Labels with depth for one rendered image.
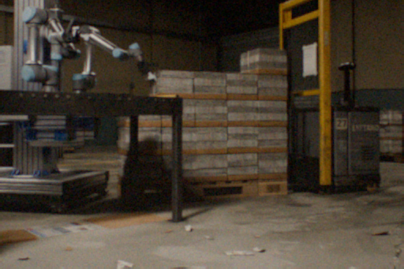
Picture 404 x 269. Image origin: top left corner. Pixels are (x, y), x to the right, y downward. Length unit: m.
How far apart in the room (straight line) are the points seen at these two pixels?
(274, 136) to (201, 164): 0.72
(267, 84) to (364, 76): 6.45
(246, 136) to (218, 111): 0.34
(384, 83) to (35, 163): 7.86
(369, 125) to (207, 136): 1.56
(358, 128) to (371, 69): 5.99
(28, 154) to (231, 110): 1.69
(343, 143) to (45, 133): 2.56
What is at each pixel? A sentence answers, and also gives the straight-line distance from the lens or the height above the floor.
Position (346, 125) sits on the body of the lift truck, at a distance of 4.56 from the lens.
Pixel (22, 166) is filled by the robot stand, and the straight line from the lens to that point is 4.00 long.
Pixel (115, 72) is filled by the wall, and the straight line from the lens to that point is 11.53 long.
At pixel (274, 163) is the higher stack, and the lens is 4.35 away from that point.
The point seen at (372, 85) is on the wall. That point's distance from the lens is 10.53.
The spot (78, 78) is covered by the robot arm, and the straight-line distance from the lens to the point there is 4.11.
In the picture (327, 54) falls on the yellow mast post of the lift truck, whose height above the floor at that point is 1.24.
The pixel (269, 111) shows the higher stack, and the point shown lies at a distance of 4.31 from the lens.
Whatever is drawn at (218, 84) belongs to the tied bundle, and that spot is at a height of 0.96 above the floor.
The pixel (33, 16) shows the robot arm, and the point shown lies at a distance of 3.65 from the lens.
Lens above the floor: 0.63
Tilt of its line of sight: 1 degrees up
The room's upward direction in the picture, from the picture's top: straight up
